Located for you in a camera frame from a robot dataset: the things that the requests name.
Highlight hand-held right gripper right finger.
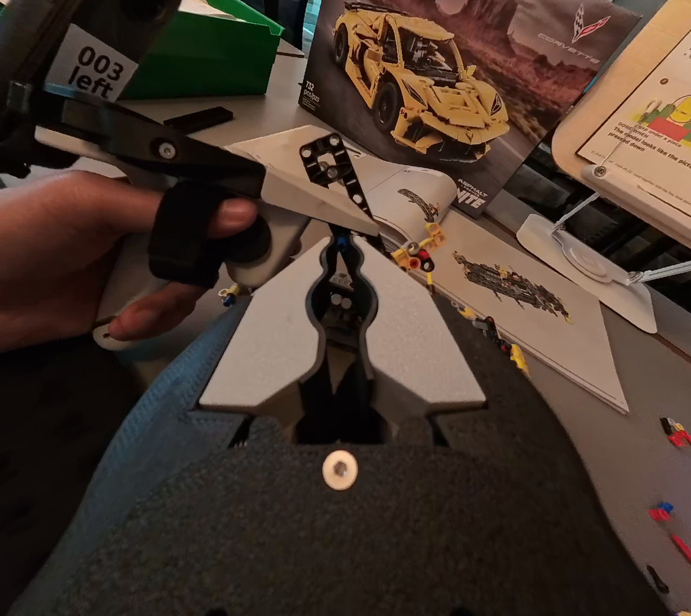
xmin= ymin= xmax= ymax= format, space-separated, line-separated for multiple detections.
xmin=345 ymin=237 xmax=488 ymax=443

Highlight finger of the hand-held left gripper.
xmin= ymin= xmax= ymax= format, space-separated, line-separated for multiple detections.
xmin=261 ymin=167 xmax=381 ymax=238

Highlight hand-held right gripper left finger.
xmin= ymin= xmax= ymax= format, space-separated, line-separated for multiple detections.
xmin=200 ymin=237 xmax=338 ymax=443

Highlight black lego frame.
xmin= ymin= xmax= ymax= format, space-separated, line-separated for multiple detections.
xmin=299 ymin=133 xmax=387 ymax=252

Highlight partly built lego chassis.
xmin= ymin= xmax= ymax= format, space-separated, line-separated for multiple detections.
xmin=458 ymin=305 xmax=532 ymax=378

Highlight small yellow lego assembly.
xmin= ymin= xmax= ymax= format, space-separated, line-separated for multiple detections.
xmin=390 ymin=221 xmax=448 ymax=295

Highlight black lego beam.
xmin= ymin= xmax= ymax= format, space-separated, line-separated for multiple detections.
xmin=163 ymin=107 xmax=234 ymax=130

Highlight lego set box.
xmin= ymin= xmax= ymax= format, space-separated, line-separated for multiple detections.
xmin=298 ymin=0 xmax=643 ymax=220

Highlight scattered small lego pins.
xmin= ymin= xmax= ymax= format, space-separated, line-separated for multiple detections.
xmin=645 ymin=415 xmax=691 ymax=595

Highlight person's left hand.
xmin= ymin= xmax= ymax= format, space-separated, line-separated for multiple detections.
xmin=0 ymin=171 xmax=260 ymax=355

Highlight green plastic bin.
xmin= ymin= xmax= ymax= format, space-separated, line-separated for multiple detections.
xmin=116 ymin=0 xmax=285 ymax=101

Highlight open instruction booklet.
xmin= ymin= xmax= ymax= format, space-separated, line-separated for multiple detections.
xmin=227 ymin=125 xmax=629 ymax=414

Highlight wooden white document stand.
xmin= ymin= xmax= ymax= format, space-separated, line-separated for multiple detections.
xmin=515 ymin=0 xmax=691 ymax=336

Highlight printed instruction sheet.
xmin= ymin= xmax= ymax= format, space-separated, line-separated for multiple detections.
xmin=575 ymin=28 xmax=691 ymax=169

